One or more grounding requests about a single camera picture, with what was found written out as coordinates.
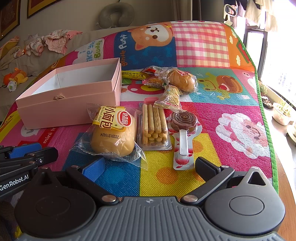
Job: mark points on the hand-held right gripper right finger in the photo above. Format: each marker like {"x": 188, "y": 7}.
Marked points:
{"x": 204, "y": 167}

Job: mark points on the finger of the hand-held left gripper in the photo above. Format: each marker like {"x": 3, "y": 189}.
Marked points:
{"x": 46, "y": 154}
{"x": 25, "y": 150}

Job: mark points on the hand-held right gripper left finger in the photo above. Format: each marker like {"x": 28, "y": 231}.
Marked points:
{"x": 94, "y": 170}

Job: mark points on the yellow label bread packet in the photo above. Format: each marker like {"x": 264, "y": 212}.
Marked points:
{"x": 113, "y": 134}

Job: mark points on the pink cardboard box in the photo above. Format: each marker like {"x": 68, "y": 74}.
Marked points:
{"x": 69, "y": 102}

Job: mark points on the biscuit sticks clear tray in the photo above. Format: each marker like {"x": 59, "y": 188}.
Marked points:
{"x": 153, "y": 125}

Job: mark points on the round bun clear packet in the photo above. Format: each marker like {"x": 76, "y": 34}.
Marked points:
{"x": 181, "y": 80}

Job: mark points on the yellow snack bar packet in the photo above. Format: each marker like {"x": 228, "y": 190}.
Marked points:
{"x": 133, "y": 75}

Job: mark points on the brown spiral lollipop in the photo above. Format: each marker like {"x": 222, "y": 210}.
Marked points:
{"x": 183, "y": 122}

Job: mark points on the orange plush toy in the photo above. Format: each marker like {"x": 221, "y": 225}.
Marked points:
{"x": 15, "y": 77}

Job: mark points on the dark plant pot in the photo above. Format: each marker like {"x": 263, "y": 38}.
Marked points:
{"x": 267, "y": 103}

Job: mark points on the white plant pot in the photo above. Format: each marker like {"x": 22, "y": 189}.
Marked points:
{"x": 282, "y": 114}

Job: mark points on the colourful cartoon play mat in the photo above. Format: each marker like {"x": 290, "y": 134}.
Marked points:
{"x": 208, "y": 69}

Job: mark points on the pink candy balls packet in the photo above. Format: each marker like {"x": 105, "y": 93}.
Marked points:
{"x": 153, "y": 82}

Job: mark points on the yellow pink cloth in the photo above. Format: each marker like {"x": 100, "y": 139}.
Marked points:
{"x": 8, "y": 49}

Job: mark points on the white pink baby clothes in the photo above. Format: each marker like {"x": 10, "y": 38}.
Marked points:
{"x": 34, "y": 46}

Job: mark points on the red white snack packet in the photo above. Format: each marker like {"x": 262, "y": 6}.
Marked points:
{"x": 151, "y": 69}

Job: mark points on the pink crumpled cloth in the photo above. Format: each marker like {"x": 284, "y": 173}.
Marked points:
{"x": 59, "y": 42}

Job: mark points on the grey neck pillow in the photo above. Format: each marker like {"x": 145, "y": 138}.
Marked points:
{"x": 115, "y": 14}

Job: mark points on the white clothes hanger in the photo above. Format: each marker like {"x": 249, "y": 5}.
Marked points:
{"x": 230, "y": 10}

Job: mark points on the hanging laundry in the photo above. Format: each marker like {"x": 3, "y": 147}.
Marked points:
{"x": 256, "y": 14}

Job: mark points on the dark framed wall picture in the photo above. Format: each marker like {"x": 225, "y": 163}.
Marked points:
{"x": 9, "y": 16}
{"x": 40, "y": 7}

